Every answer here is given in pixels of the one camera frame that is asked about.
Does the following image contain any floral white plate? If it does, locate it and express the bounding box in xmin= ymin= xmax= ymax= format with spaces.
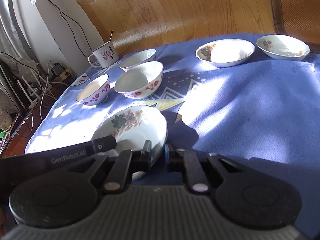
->
xmin=92 ymin=105 xmax=168 ymax=165

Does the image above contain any small white floral bowl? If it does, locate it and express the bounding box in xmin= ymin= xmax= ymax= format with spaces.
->
xmin=76 ymin=74 xmax=111 ymax=106

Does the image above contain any large white floral bowl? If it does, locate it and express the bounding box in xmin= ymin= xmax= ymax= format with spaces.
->
xmin=114 ymin=61 xmax=163 ymax=100

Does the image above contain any floral shallow plate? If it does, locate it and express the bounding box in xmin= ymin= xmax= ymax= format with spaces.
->
xmin=256 ymin=35 xmax=311 ymax=61
xmin=195 ymin=38 xmax=255 ymax=68

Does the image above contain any white wifi router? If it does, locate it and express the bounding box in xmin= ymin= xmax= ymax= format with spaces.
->
xmin=17 ymin=68 xmax=56 ymax=109

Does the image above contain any blue patterned tablecloth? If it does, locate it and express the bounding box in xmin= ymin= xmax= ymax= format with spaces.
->
xmin=24 ymin=32 xmax=320 ymax=239

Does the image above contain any grey cloth covered box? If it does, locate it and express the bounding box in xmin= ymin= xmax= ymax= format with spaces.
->
xmin=1 ymin=53 xmax=38 ymax=83

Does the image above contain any black power adapter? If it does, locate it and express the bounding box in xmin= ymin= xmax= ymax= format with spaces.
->
xmin=51 ymin=62 xmax=65 ymax=76

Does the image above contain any white enamel mug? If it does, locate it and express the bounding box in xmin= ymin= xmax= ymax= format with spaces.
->
xmin=88 ymin=41 xmax=119 ymax=68

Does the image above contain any dark red cable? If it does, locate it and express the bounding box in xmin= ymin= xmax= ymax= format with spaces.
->
xmin=32 ymin=0 xmax=97 ymax=52

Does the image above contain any wooden chair frame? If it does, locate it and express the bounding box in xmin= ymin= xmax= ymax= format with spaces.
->
xmin=270 ymin=0 xmax=287 ymax=35

